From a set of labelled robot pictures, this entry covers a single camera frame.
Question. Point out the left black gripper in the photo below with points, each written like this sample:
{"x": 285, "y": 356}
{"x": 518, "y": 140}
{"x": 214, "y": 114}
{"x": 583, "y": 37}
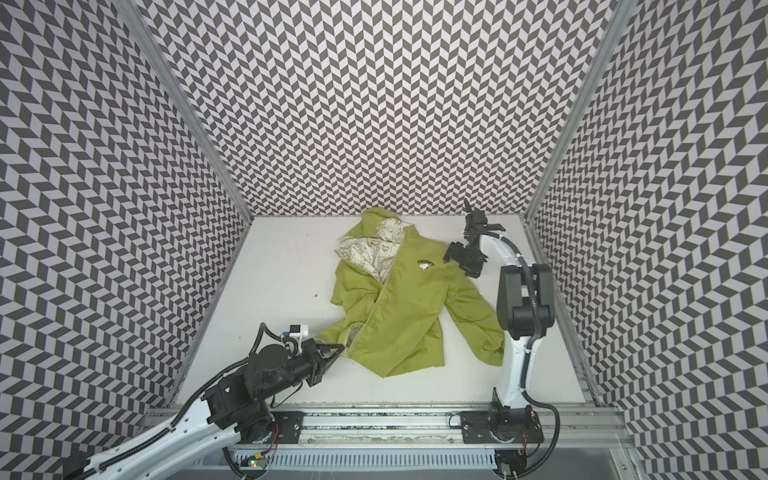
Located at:
{"x": 319, "y": 365}

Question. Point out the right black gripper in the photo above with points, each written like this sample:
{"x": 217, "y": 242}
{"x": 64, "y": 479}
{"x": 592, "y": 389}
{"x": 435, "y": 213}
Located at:
{"x": 475, "y": 225}

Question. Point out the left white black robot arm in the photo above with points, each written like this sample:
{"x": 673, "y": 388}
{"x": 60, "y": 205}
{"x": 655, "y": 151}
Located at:
{"x": 230, "y": 409}

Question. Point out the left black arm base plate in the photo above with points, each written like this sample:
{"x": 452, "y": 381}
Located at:
{"x": 282, "y": 427}

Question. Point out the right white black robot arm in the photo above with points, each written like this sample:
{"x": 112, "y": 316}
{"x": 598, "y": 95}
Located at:
{"x": 524, "y": 309}

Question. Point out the green jacket with printed lining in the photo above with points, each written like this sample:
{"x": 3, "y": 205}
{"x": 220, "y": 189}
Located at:
{"x": 392, "y": 284}

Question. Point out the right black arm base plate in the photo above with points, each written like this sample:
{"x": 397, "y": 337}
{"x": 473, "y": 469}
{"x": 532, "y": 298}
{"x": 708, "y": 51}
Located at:
{"x": 521, "y": 426}

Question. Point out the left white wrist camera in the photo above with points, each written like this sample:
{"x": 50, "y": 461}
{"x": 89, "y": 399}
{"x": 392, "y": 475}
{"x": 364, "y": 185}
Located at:
{"x": 298, "y": 331}

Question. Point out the small green circuit board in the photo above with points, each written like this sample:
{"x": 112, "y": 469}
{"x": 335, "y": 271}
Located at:
{"x": 258, "y": 461}

